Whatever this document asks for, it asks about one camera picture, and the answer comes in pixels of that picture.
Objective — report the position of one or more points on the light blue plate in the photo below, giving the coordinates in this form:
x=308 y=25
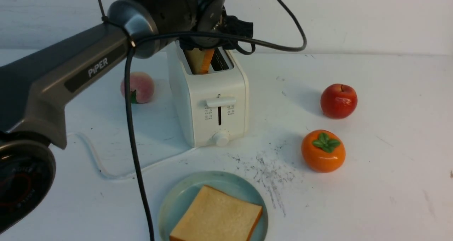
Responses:
x=183 y=193

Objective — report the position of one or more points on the pink peach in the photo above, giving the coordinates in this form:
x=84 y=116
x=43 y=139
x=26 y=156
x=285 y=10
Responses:
x=141 y=87

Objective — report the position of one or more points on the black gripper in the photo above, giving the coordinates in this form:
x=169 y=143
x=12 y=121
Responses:
x=212 y=18

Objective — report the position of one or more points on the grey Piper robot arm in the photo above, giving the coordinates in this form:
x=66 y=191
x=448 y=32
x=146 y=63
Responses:
x=35 y=89

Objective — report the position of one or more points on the toast slice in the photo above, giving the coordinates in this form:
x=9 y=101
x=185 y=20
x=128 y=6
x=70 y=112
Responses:
x=199 y=60
x=216 y=216

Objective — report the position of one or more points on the orange persimmon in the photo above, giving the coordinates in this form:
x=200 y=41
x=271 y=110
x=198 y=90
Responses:
x=323 y=151

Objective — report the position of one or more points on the white two-slot toaster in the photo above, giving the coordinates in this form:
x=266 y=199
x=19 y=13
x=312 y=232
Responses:
x=213 y=108

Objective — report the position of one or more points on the red apple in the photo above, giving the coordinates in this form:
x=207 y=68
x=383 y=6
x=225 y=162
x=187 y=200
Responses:
x=338 y=101

